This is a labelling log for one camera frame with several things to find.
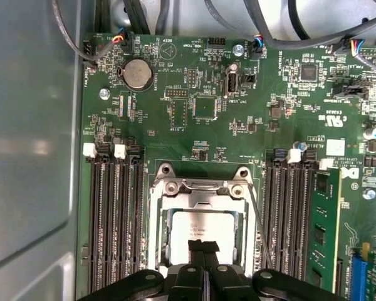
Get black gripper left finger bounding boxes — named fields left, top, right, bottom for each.
left=78, top=240, right=205, bottom=301

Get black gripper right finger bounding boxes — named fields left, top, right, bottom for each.
left=204, top=241, right=342, bottom=301

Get silver CPU green edge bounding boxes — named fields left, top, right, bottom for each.
left=168, top=209, right=240, bottom=267

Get metal socket cover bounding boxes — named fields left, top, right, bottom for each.
left=157, top=187, right=251, bottom=273

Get RAM slot black clips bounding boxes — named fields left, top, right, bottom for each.
left=261, top=149, right=286, bottom=273
left=97, top=152, right=119, bottom=294
left=127, top=145, right=147, bottom=283
left=293, top=150, right=317, bottom=283

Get CPU socket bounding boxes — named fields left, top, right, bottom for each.
left=147, top=161, right=256, bottom=273

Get blue expansion slot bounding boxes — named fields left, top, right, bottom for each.
left=350, top=252, right=369, bottom=301

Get green RAM stick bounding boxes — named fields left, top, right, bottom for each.
left=313, top=169, right=344, bottom=294

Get green motherboard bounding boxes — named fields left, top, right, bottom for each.
left=76, top=30, right=376, bottom=301

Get silver internal USB port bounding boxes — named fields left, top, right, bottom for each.
left=225, top=71, right=241, bottom=97

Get silver coin battery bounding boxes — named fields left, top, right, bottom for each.
left=122, top=59, right=154, bottom=92

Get black PC case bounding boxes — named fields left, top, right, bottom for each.
left=0, top=0, right=376, bottom=301

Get black square chip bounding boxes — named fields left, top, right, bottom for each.
left=300, top=64, right=317, bottom=81

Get thick black cable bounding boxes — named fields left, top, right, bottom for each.
left=122, top=0, right=153, bottom=35

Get grey round wire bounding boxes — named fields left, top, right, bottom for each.
left=51, top=0, right=98, bottom=71

